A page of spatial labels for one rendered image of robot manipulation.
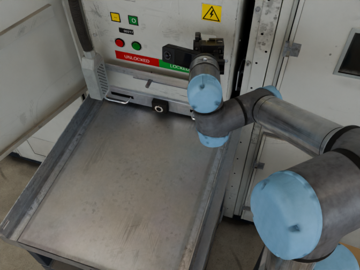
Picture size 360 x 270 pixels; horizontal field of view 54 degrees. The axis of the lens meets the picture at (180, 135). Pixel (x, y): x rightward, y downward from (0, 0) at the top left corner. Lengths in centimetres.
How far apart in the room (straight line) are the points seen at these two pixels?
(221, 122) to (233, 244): 126
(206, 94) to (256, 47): 42
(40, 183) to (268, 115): 79
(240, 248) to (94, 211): 105
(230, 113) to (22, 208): 72
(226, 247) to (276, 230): 149
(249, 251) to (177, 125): 94
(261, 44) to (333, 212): 72
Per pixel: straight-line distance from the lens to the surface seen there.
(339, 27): 106
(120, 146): 129
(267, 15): 108
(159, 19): 111
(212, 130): 84
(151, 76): 121
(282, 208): 49
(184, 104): 130
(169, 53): 95
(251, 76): 122
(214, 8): 103
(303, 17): 105
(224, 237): 203
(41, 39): 132
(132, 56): 125
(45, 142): 211
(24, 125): 142
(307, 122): 70
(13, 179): 243
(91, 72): 122
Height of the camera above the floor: 187
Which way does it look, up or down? 52 degrees down
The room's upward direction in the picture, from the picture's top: 1 degrees counter-clockwise
